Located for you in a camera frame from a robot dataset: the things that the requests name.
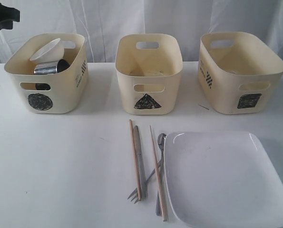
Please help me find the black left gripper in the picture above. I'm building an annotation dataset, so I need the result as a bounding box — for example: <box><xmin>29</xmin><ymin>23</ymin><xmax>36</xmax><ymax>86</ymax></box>
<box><xmin>0</xmin><ymin>3</ymin><xmax>20</xmax><ymax>30</ymax></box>

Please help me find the white plastic bowl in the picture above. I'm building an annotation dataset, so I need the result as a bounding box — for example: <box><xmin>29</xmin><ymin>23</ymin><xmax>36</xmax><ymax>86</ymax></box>
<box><xmin>29</xmin><ymin>38</ymin><xmax>65</xmax><ymax>64</ymax></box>

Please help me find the steel mug with handle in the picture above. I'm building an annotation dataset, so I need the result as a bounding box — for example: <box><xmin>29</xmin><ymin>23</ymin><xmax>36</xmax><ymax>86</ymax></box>
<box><xmin>34</xmin><ymin>61</ymin><xmax>58</xmax><ymax>75</ymax></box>

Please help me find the small steel cup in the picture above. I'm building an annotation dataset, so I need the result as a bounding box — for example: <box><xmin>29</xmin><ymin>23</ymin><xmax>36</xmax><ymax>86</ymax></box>
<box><xmin>56</xmin><ymin>59</ymin><xmax>70</xmax><ymax>73</ymax></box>

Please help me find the cream bin with circle mark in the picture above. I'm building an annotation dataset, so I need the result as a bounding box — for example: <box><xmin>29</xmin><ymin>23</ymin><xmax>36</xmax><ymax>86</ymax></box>
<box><xmin>4</xmin><ymin>33</ymin><xmax>88</xmax><ymax>114</ymax></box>

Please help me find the white backdrop curtain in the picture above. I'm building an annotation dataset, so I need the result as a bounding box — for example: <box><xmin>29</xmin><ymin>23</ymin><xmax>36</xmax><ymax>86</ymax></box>
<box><xmin>0</xmin><ymin>0</ymin><xmax>283</xmax><ymax>63</ymax></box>

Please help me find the cream bin with triangle mark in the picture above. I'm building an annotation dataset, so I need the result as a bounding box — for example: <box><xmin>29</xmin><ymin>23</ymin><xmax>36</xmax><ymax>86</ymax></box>
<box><xmin>115</xmin><ymin>34</ymin><xmax>183</xmax><ymax>115</ymax></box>

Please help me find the steel spoon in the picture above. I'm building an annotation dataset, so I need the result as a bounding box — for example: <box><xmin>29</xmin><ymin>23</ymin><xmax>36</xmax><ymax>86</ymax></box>
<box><xmin>156</xmin><ymin>133</ymin><xmax>166</xmax><ymax>216</ymax></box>

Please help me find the steel table knife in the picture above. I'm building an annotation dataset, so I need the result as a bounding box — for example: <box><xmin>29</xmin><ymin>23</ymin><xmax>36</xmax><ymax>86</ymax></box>
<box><xmin>133</xmin><ymin>125</ymin><xmax>146</xmax><ymax>200</ymax></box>

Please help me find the steel fork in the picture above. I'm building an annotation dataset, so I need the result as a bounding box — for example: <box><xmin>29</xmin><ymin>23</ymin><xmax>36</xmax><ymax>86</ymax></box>
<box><xmin>127</xmin><ymin>169</ymin><xmax>155</xmax><ymax>203</ymax></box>

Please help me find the right wooden chopstick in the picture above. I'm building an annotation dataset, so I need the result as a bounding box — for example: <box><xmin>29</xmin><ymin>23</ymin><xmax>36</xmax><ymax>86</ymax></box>
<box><xmin>149</xmin><ymin>126</ymin><xmax>168</xmax><ymax>222</ymax></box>

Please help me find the wooden chopstick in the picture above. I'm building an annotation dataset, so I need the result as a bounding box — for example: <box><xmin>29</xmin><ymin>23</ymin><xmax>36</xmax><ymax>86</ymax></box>
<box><xmin>149</xmin><ymin>126</ymin><xmax>168</xmax><ymax>222</ymax></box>
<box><xmin>129</xmin><ymin>119</ymin><xmax>142</xmax><ymax>202</ymax></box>

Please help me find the left wooden chopstick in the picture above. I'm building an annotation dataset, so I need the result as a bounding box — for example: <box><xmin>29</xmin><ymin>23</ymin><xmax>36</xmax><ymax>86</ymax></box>
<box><xmin>129</xmin><ymin>119</ymin><xmax>142</xmax><ymax>202</ymax></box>

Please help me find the cream bin with square mark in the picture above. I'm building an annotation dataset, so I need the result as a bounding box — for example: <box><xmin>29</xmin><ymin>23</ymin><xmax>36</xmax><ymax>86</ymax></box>
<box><xmin>197</xmin><ymin>32</ymin><xmax>283</xmax><ymax>114</ymax></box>

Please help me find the white square plate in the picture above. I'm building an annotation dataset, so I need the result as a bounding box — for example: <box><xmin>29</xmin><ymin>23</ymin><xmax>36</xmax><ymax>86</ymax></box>
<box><xmin>164</xmin><ymin>132</ymin><xmax>283</xmax><ymax>228</ymax></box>

